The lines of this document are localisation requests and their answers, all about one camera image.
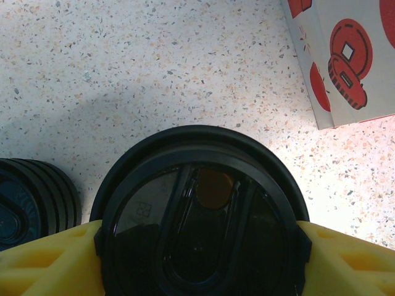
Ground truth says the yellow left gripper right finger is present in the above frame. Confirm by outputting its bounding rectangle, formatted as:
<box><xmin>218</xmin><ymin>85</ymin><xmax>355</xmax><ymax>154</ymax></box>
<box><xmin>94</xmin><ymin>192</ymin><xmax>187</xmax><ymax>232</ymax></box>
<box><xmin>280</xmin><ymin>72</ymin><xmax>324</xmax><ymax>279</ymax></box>
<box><xmin>296</xmin><ymin>220</ymin><xmax>395</xmax><ymax>296</ymax></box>

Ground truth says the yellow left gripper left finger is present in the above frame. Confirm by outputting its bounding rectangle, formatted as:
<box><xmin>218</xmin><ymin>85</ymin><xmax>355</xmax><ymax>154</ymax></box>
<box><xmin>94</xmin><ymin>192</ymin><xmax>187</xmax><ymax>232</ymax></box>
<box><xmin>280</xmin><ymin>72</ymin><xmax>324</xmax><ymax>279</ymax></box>
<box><xmin>0</xmin><ymin>219</ymin><xmax>105</xmax><ymax>296</ymax></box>

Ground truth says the black plastic cup lid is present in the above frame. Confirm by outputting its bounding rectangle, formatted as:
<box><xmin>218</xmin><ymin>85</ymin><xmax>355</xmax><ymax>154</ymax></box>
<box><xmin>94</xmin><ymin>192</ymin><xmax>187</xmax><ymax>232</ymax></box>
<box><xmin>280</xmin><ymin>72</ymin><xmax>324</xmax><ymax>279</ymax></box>
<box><xmin>90</xmin><ymin>125</ymin><xmax>312</xmax><ymax>296</ymax></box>

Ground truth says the red and white paper bag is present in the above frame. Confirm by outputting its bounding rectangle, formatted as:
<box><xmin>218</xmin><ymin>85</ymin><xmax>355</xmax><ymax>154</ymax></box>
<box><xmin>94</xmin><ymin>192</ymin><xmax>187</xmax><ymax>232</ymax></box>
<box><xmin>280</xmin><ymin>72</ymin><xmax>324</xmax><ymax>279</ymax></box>
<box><xmin>280</xmin><ymin>0</ymin><xmax>395</xmax><ymax>130</ymax></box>

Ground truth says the stack of black cup lids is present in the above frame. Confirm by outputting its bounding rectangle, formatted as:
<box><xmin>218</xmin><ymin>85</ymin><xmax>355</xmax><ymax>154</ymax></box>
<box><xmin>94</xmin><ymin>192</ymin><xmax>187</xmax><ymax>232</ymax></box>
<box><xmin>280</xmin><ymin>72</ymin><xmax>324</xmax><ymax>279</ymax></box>
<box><xmin>0</xmin><ymin>158</ymin><xmax>82</xmax><ymax>252</ymax></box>

